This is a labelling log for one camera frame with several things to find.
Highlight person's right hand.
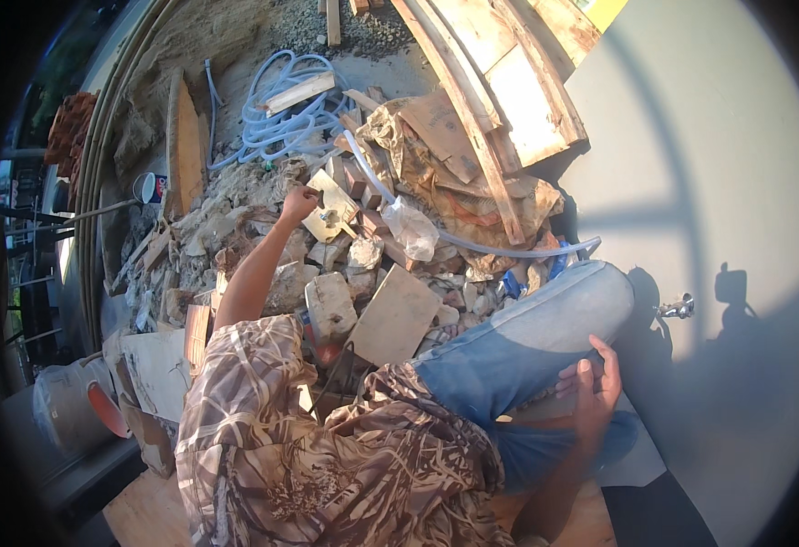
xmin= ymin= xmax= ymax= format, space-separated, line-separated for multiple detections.
xmin=554 ymin=334 xmax=624 ymax=439

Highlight person's left hand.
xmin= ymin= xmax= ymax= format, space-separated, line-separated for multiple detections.
xmin=280 ymin=185 xmax=324 ymax=227

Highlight tan wooden plaster float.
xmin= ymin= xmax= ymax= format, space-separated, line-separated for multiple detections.
xmin=301 ymin=168 xmax=361 ymax=243

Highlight person's legs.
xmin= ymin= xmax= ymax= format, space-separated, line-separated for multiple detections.
xmin=410 ymin=260 xmax=641 ymax=495

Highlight heap of stone rubble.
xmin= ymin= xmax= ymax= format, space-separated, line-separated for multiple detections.
xmin=104 ymin=154 xmax=568 ymax=366

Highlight short pale wood plank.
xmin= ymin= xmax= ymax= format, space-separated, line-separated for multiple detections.
xmin=261 ymin=71 xmax=337 ymax=118

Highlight clear crumpled plastic bag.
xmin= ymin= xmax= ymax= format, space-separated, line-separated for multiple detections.
xmin=381 ymin=196 xmax=440 ymax=263

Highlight grey concrete block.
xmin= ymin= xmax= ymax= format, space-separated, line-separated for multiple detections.
xmin=303 ymin=271 xmax=359 ymax=344

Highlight blue plastic wrapper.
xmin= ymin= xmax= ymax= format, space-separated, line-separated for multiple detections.
xmin=500 ymin=238 xmax=573 ymax=299

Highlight brown paper cement sacks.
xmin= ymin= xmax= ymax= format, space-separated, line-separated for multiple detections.
xmin=356 ymin=88 xmax=566 ymax=276

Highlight upright wooden board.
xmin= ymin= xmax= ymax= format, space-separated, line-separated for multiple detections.
xmin=166 ymin=67 xmax=210 ymax=221

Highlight flat beige tile slab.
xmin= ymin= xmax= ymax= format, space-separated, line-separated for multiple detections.
xmin=347 ymin=263 xmax=443 ymax=368

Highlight long clear plastic tube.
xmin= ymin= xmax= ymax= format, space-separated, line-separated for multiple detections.
xmin=342 ymin=129 xmax=603 ymax=260

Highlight short wood offcuts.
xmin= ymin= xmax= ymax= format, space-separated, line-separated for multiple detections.
xmin=316 ymin=0 xmax=388 ymax=48

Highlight orange striped tile piece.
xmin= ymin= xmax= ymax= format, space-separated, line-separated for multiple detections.
xmin=183 ymin=304 xmax=212 ymax=378

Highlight bundle of curved pipes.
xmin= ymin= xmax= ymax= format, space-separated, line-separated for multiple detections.
xmin=73 ymin=0 xmax=176 ymax=353

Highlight pile of long wooden planks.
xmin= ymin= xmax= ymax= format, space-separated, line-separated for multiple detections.
xmin=391 ymin=0 xmax=603 ymax=246

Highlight white marble slab piece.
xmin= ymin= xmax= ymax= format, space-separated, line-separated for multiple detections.
xmin=119 ymin=329 xmax=193 ymax=424

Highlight stack of red bricks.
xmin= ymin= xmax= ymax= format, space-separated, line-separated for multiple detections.
xmin=43 ymin=90 xmax=100 ymax=201

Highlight person's body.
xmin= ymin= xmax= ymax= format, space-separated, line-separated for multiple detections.
xmin=175 ymin=313 xmax=515 ymax=547

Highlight plastic covered white bucket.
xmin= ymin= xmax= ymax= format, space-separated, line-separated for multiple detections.
xmin=32 ymin=353 xmax=131 ymax=458

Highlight plywood sheet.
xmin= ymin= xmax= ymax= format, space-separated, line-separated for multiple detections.
xmin=101 ymin=470 xmax=194 ymax=547

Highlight coil of pale blue hose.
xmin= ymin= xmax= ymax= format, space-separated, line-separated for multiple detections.
xmin=204 ymin=50 xmax=354 ymax=172

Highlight metal wall tap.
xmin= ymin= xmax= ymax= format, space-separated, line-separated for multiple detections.
xmin=653 ymin=293 xmax=695 ymax=321

